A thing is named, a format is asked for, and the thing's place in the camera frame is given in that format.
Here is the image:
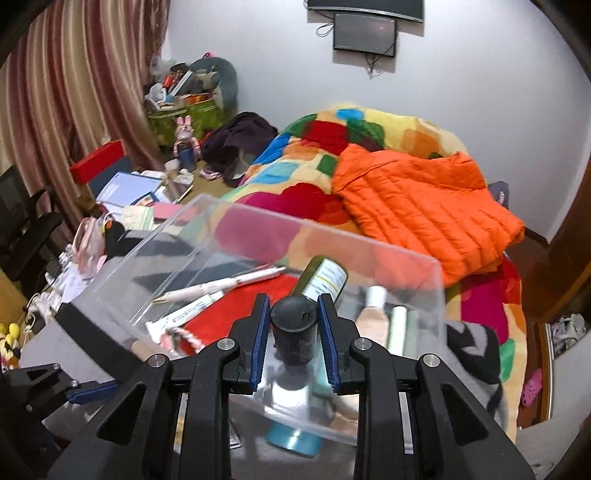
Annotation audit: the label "colourful patchwork blanket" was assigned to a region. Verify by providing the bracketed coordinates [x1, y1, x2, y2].
[217, 105, 527, 441]

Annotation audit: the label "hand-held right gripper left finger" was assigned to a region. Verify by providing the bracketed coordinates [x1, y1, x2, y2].
[46, 294, 271, 480]

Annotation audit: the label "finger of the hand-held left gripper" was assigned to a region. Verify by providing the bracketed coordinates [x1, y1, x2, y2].
[65, 380, 122, 405]

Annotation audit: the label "black capped dark bottle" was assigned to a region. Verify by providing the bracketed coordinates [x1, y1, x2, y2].
[270, 296, 318, 370]

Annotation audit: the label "tan cardboard tube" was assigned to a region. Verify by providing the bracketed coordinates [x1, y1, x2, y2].
[124, 339, 160, 365]

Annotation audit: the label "small wall screen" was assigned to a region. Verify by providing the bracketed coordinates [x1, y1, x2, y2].
[333, 12, 398, 58]

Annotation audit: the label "black office chair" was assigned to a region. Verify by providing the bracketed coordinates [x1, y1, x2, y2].
[0, 166, 63, 282]

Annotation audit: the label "pink clog shoe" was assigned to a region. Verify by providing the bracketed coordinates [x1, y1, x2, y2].
[522, 368, 543, 408]

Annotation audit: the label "dark clothes pile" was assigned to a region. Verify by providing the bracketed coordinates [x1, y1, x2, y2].
[202, 112, 280, 181]

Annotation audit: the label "light green tube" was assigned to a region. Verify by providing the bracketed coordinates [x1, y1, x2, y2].
[387, 305, 419, 356]

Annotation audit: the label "yellow plush toy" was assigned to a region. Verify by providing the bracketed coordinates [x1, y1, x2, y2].
[0, 323, 21, 367]

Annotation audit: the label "pink white cord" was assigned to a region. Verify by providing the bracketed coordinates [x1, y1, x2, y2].
[159, 325, 208, 356]

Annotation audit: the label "pink rabbit toy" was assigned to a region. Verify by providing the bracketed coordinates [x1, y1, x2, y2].
[173, 116, 202, 171]

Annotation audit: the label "green storage box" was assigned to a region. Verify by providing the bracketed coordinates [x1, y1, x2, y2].
[148, 95, 222, 148]

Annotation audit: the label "striped pink beige curtain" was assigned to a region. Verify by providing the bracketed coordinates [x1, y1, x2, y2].
[0, 0, 171, 232]

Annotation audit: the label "small teal bottle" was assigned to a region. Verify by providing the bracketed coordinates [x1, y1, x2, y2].
[265, 369, 335, 459]

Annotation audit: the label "clear plastic storage box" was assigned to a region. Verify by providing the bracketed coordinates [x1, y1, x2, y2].
[55, 194, 448, 446]

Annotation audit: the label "white pen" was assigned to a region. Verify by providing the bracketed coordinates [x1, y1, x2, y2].
[152, 266, 287, 303]

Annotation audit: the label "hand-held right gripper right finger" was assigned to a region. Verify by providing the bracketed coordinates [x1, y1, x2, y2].
[317, 293, 536, 480]

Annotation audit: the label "black wall television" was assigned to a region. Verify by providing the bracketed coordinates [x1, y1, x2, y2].
[307, 0, 424, 24]

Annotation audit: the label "blue notebook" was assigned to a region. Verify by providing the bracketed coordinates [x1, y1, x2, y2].
[96, 172, 164, 206]

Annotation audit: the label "beige cosmetic tube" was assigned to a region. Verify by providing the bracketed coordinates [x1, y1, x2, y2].
[355, 285, 391, 347]

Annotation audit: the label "orange puffer jacket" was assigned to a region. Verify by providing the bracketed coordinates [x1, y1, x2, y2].
[331, 144, 526, 289]

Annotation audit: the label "red box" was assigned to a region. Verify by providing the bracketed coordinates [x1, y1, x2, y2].
[70, 140, 126, 185]

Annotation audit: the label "red packet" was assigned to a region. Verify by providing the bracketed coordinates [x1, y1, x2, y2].
[185, 274, 301, 352]

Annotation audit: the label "white shoes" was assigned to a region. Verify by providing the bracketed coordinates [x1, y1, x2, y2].
[549, 314, 587, 356]

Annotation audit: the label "pink bag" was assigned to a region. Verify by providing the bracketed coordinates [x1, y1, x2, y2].
[74, 217, 109, 278]

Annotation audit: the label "wooden door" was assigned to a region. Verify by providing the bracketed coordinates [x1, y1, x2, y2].
[508, 152, 591, 430]

